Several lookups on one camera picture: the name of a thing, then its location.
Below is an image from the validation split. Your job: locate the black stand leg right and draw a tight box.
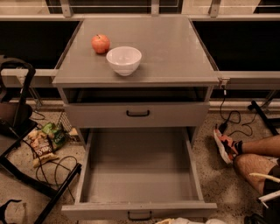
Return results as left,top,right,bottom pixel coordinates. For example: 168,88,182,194
248,101,280,136

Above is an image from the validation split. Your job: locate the grey drawer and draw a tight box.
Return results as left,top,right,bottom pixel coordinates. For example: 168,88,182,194
62,128,217,221
64,102,210,128

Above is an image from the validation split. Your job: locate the black chair frame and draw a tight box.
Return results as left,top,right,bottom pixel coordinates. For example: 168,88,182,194
0,55,81,224

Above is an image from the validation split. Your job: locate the grey top drawer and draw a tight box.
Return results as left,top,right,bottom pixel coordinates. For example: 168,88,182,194
64,102,210,128

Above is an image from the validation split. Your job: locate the grey drawer cabinet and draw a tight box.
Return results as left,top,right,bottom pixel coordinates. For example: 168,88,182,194
53,26,214,144

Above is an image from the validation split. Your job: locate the orange black sneaker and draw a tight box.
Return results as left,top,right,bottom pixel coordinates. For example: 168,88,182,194
213,129,242,165

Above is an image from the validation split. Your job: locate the brown snack bag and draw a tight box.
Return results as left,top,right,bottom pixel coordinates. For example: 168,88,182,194
28,130,59,168

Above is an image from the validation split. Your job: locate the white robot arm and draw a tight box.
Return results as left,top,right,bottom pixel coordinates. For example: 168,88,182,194
155,218,227,224

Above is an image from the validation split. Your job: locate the white ceramic bowl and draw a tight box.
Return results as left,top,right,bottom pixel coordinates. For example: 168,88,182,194
106,46,142,76

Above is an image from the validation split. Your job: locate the bare human leg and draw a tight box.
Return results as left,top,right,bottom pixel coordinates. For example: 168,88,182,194
234,135,280,194

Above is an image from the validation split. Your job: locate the red apple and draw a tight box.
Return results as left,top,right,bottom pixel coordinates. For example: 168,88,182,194
91,34,110,54

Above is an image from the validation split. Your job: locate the black cable with adapter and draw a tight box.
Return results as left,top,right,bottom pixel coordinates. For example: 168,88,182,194
215,85,259,137

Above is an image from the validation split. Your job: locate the green chip bag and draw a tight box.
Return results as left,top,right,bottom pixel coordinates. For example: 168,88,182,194
42,122,66,151

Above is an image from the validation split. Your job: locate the black floor cable left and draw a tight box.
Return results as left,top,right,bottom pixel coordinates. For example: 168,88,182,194
22,139,79,202

